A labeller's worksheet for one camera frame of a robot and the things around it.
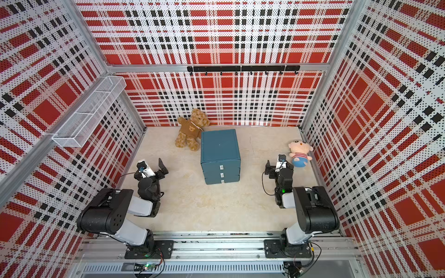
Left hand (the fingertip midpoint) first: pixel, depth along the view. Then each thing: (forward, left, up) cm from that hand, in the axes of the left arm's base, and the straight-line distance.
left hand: (155, 161), depth 88 cm
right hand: (+3, -66, -4) cm, 66 cm away
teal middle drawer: (-6, -35, -2) cm, 35 cm away
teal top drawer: (-6, -35, +5) cm, 36 cm away
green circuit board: (-44, 0, -15) cm, 46 cm away
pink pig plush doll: (+12, -80, -8) cm, 81 cm away
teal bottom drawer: (-6, -33, -9) cm, 34 cm away
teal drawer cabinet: (-2, -34, +7) cm, 35 cm away
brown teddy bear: (+28, -13, -6) cm, 31 cm away
